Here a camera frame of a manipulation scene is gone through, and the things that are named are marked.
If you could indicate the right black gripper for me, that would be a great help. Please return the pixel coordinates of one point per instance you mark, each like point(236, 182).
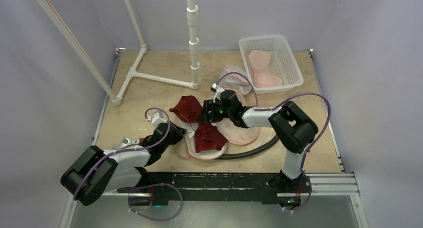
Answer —
point(209, 111)

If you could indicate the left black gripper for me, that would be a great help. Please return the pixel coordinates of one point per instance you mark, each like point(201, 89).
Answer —
point(178, 133)

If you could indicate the dark red bra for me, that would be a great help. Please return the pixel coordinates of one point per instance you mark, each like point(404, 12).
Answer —
point(204, 141)

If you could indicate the floral mesh laundry bag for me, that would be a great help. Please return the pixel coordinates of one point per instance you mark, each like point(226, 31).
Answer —
point(234, 135)

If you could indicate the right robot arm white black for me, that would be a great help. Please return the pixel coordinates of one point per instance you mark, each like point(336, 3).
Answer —
point(293, 127)

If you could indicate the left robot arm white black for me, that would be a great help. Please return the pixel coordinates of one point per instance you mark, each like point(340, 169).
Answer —
point(97, 171)

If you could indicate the white mesh laundry bag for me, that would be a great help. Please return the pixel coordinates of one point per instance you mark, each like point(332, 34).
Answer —
point(230, 78)

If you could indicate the pink bra in basket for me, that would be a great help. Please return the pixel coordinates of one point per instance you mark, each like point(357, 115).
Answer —
point(259, 63)

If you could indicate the red adjustable wrench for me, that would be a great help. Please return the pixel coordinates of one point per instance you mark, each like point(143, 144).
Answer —
point(126, 143)

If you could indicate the white pvc pipe rack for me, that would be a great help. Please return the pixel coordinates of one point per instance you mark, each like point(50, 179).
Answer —
point(192, 20)

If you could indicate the white plastic basket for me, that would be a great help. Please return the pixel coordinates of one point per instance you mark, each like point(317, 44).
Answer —
point(283, 63)

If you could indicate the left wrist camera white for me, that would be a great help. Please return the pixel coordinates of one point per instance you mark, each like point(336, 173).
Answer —
point(158, 118)

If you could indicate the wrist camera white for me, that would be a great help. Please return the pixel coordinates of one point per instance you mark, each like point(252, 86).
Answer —
point(217, 90)
point(158, 118)

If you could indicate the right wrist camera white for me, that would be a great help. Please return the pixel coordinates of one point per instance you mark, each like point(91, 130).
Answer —
point(217, 90)

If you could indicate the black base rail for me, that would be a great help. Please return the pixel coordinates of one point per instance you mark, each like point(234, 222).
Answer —
point(267, 188)

